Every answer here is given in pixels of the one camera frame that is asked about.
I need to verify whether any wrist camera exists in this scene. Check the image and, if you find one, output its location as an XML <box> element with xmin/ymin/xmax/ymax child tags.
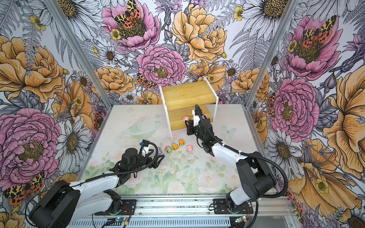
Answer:
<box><xmin>192</xmin><ymin>110</ymin><xmax>200</xmax><ymax>127</ymax></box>
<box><xmin>140</xmin><ymin>140</ymin><xmax>150</xmax><ymax>157</ymax></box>

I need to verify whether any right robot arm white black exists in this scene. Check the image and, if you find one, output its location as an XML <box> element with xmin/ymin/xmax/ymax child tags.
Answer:
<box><xmin>183</xmin><ymin>117</ymin><xmax>277</xmax><ymax>212</ymax></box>

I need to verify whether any right aluminium corner post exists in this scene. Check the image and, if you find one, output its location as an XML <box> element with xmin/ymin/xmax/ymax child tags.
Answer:
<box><xmin>244</xmin><ymin>0</ymin><xmax>299</xmax><ymax>109</ymax></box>

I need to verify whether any pink green toy truck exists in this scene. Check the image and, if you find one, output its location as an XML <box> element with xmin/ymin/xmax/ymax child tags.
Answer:
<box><xmin>165</xmin><ymin>146</ymin><xmax>173</xmax><ymax>153</ymax></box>

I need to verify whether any wooden two-tier shelf white frame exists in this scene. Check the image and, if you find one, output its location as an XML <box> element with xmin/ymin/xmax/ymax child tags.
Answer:
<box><xmin>159</xmin><ymin>77</ymin><xmax>219</xmax><ymax>137</ymax></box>

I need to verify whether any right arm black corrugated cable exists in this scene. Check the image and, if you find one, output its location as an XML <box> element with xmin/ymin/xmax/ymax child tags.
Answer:
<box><xmin>194</xmin><ymin>104</ymin><xmax>289</xmax><ymax>199</ymax></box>

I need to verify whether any aluminium front rail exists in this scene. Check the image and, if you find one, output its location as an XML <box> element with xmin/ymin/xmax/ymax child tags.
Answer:
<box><xmin>72</xmin><ymin>194</ymin><xmax>295</xmax><ymax>223</ymax></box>

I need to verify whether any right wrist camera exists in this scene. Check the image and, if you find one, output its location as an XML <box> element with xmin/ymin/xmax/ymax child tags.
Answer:
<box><xmin>192</xmin><ymin>110</ymin><xmax>200</xmax><ymax>127</ymax></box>

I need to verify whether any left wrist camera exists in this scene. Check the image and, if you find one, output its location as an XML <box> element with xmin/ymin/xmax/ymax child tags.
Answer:
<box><xmin>140</xmin><ymin>140</ymin><xmax>150</xmax><ymax>157</ymax></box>

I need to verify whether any aluminium corner post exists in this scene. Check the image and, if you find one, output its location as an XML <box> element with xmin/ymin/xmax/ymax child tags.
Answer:
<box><xmin>45</xmin><ymin>1</ymin><xmax>113</xmax><ymax>111</ymax></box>
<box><xmin>244</xmin><ymin>0</ymin><xmax>299</xmax><ymax>109</ymax></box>

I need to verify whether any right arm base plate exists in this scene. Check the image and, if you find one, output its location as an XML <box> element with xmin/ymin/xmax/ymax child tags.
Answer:
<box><xmin>210</xmin><ymin>198</ymin><xmax>254</xmax><ymax>215</ymax></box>

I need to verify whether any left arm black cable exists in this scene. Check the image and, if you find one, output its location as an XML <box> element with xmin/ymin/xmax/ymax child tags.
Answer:
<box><xmin>82</xmin><ymin>139</ymin><xmax>159</xmax><ymax>183</ymax></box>

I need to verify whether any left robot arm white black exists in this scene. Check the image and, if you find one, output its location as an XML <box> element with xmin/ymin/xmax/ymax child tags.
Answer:
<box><xmin>28</xmin><ymin>144</ymin><xmax>164</xmax><ymax>228</ymax></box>

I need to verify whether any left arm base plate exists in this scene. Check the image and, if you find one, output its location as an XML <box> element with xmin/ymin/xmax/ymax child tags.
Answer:
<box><xmin>95</xmin><ymin>199</ymin><xmax>137</xmax><ymax>216</ymax></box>

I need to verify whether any left aluminium corner post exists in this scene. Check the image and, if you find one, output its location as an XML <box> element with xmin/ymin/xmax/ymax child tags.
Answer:
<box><xmin>45</xmin><ymin>1</ymin><xmax>113</xmax><ymax>111</ymax></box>

